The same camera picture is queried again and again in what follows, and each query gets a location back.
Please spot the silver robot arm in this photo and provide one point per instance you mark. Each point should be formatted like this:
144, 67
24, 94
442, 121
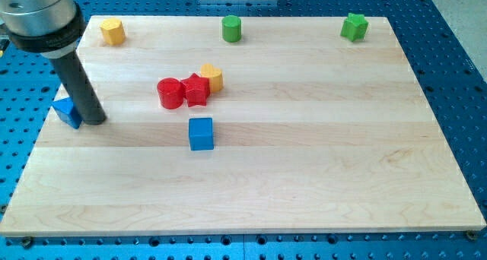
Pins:
48, 27

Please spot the wooden board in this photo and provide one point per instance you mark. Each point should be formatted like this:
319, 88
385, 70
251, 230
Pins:
313, 133

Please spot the blue cube block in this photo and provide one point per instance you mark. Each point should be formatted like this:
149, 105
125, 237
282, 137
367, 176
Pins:
201, 136

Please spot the yellow heart block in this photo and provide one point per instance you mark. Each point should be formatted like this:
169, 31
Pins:
214, 76

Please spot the red star block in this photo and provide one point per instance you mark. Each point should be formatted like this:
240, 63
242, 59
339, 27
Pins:
196, 90

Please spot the red cylinder block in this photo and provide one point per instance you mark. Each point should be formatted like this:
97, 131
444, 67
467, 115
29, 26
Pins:
170, 92

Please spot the green cylinder block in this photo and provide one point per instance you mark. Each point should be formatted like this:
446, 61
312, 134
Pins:
231, 28

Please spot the green star block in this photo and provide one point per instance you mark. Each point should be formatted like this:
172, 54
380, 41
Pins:
354, 27

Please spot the yellow hexagon block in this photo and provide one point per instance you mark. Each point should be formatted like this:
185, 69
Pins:
112, 31

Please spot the blue triangular block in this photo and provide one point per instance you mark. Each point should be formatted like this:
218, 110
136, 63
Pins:
67, 112

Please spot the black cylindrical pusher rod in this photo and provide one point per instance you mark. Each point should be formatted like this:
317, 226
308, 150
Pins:
77, 84

